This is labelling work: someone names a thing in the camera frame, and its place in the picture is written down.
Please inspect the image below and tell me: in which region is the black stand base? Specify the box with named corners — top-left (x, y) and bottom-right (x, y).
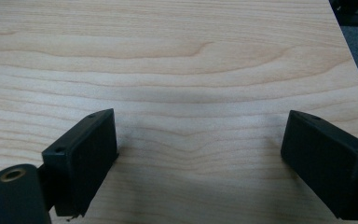
top-left (328, 0), bottom-right (358, 28)

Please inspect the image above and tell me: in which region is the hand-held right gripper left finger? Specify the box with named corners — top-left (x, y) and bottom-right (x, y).
top-left (41, 107), bottom-right (118, 217)

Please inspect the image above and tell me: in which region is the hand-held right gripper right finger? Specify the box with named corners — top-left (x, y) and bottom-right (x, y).
top-left (280, 109), bottom-right (358, 221)

